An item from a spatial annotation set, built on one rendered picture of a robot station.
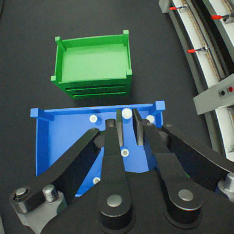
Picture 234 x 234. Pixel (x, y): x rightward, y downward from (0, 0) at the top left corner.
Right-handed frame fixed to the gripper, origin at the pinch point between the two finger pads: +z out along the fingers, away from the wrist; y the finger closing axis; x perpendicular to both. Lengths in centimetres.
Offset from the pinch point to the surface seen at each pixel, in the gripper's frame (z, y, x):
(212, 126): 41, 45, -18
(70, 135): 14.7, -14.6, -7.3
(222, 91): 29.9, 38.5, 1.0
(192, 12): 52, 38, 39
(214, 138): 39, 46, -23
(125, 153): 6.9, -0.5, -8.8
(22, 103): 53, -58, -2
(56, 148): 13.2, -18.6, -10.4
